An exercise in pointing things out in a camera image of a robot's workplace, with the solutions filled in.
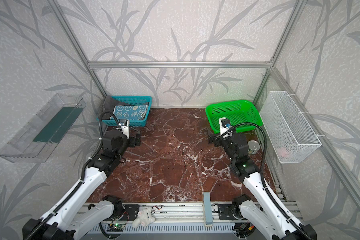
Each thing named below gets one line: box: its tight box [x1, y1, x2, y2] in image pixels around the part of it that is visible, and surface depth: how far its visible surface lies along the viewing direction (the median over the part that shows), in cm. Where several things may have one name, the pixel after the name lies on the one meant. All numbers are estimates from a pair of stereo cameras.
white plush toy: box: [132, 207, 156, 228], surface depth 71 cm
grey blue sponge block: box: [203, 191, 213, 225], surface depth 71 cm
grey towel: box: [97, 95, 149, 119], surface depth 111 cm
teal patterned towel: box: [114, 104, 148, 120], surface depth 113 cm
